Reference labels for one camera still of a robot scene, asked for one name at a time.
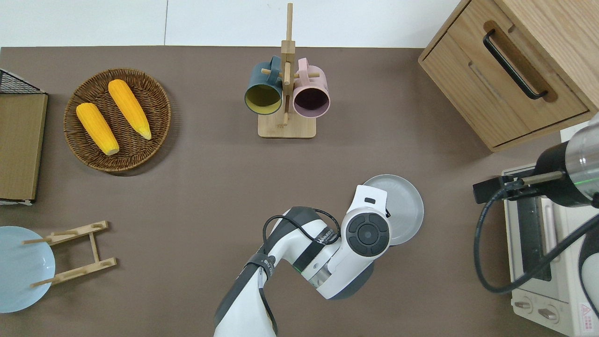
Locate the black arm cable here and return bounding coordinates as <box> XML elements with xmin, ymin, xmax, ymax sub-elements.
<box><xmin>474</xmin><ymin>186</ymin><xmax>599</xmax><ymax>294</ymax></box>
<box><xmin>256</xmin><ymin>208</ymin><xmax>342</xmax><ymax>337</ymax></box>

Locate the dark blue mug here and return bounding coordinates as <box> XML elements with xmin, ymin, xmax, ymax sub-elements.
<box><xmin>244</xmin><ymin>56</ymin><xmax>284</xmax><ymax>116</ymax></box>

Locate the wooden shelf with wire grid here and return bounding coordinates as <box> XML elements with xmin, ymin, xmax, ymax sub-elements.
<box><xmin>0</xmin><ymin>69</ymin><xmax>48</xmax><ymax>206</ymax></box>

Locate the gray round plate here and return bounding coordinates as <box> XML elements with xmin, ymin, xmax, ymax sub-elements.
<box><xmin>363</xmin><ymin>174</ymin><xmax>425</xmax><ymax>247</ymax></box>

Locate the cream toaster oven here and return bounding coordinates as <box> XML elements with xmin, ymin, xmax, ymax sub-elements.
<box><xmin>502</xmin><ymin>164</ymin><xmax>599</xmax><ymax>337</ymax></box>

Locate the long tapered yellow corn cob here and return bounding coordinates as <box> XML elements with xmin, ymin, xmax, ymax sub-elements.
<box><xmin>108</xmin><ymin>79</ymin><xmax>153</xmax><ymax>140</ymax></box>

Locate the brown wicker basket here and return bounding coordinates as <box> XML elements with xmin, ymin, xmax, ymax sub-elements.
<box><xmin>64</xmin><ymin>68</ymin><xmax>172</xmax><ymax>172</ymax></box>

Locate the black cabinet handle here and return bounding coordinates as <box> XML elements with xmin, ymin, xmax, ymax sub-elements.
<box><xmin>483</xmin><ymin>29</ymin><xmax>548</xmax><ymax>100</ymax></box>

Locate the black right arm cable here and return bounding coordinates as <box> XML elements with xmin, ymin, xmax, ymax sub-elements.
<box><xmin>474</xmin><ymin>186</ymin><xmax>599</xmax><ymax>294</ymax></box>

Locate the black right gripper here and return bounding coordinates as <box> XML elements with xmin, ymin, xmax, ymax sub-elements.
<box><xmin>473</xmin><ymin>176</ymin><xmax>522</xmax><ymax>205</ymax></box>

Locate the pink mug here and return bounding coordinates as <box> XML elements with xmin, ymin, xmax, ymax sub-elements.
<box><xmin>292</xmin><ymin>58</ymin><xmax>331</xmax><ymax>118</ymax></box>

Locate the wooden mug tree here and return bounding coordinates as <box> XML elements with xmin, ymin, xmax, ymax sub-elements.
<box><xmin>257</xmin><ymin>3</ymin><xmax>321</xmax><ymax>139</ymax></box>

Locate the wooden plate rack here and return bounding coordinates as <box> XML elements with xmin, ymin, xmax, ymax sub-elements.
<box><xmin>23</xmin><ymin>220</ymin><xmax>117</xmax><ymax>288</ymax></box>

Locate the light blue plate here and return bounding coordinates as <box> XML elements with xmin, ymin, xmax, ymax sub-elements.
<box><xmin>0</xmin><ymin>226</ymin><xmax>56</xmax><ymax>314</ymax></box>

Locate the wooden drawer cabinet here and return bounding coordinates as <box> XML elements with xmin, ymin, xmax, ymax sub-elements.
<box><xmin>418</xmin><ymin>0</ymin><xmax>599</xmax><ymax>153</ymax></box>

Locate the short blunt yellow corn cob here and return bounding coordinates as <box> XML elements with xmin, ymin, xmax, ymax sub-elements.
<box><xmin>76</xmin><ymin>103</ymin><xmax>120</xmax><ymax>156</ymax></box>

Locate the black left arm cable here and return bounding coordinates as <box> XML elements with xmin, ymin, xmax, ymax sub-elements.
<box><xmin>256</xmin><ymin>208</ymin><xmax>342</xmax><ymax>337</ymax></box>

